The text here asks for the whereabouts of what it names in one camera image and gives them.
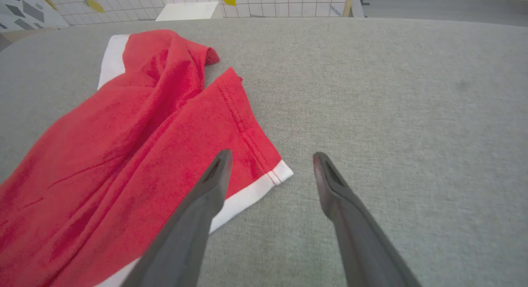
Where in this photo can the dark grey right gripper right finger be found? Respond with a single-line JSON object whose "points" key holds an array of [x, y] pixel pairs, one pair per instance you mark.
{"points": [[363, 245]]}

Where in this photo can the lemon-pattern partition panel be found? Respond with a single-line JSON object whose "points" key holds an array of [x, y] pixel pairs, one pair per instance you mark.
{"points": [[348, 2]]}

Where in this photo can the white box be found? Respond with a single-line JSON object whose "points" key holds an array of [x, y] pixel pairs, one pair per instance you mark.
{"points": [[189, 11]]}

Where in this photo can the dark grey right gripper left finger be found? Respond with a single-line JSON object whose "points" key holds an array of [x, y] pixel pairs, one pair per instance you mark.
{"points": [[185, 237]]}

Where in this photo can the lemon print grid backdrop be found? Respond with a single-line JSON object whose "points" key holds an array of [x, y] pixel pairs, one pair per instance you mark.
{"points": [[268, 2]]}

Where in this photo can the grey geometric print panel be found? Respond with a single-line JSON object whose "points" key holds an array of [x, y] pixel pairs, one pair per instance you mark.
{"points": [[24, 10]]}

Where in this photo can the red garment with white trim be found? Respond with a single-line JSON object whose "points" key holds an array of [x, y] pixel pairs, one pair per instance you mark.
{"points": [[123, 134]]}

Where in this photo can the grey fabric sofa cushion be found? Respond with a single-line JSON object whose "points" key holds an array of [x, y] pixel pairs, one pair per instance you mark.
{"points": [[392, 114]]}

